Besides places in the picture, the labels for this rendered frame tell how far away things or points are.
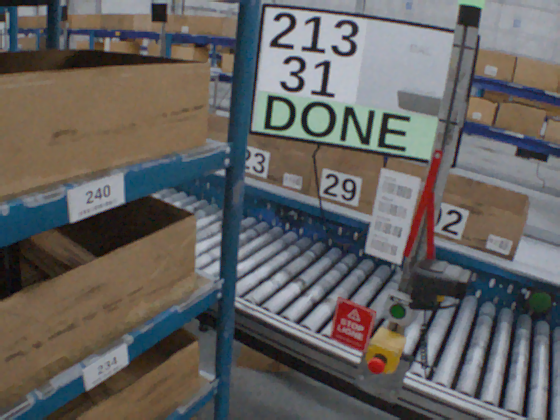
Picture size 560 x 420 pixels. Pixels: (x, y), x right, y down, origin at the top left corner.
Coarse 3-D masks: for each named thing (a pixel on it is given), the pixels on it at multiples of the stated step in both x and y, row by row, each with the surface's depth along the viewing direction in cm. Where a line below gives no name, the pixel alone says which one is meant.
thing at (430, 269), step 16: (416, 272) 84; (432, 272) 82; (448, 272) 82; (464, 272) 83; (416, 288) 85; (432, 288) 82; (448, 288) 81; (464, 288) 79; (416, 304) 87; (432, 304) 85
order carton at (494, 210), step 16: (448, 176) 167; (448, 192) 168; (464, 192) 165; (480, 192) 161; (496, 192) 158; (512, 192) 155; (416, 208) 148; (464, 208) 139; (480, 208) 136; (496, 208) 133; (512, 208) 156; (528, 208) 137; (480, 224) 137; (496, 224) 134; (512, 224) 132; (448, 240) 145; (464, 240) 142; (480, 240) 139; (512, 240) 133; (496, 256) 137; (512, 256) 134
